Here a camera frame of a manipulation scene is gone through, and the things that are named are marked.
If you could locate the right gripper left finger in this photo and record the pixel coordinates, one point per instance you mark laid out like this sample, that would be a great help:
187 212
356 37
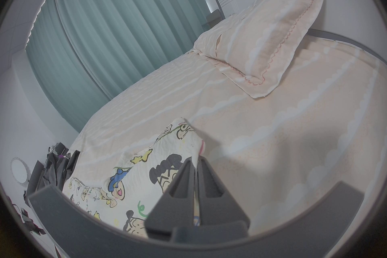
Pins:
170 205

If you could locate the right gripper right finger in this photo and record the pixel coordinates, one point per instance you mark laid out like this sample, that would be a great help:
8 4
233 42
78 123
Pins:
217 205

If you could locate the white printed pyjama top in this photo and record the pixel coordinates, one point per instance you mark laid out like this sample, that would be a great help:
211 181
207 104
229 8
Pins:
136 175

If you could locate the bed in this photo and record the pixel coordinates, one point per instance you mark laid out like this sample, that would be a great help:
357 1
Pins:
272 129

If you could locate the black shirt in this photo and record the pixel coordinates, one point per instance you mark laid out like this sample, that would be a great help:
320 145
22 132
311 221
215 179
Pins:
56 169

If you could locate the round white mirror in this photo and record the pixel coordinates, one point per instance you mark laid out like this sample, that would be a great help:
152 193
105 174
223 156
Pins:
20 172

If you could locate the pink striped pillow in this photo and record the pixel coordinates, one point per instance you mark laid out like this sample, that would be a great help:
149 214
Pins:
266 39

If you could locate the blue-green curtain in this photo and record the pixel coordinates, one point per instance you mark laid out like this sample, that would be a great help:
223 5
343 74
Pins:
60 69
127 9

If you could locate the grey bedside table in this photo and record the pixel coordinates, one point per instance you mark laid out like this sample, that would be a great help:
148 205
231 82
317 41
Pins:
213 18

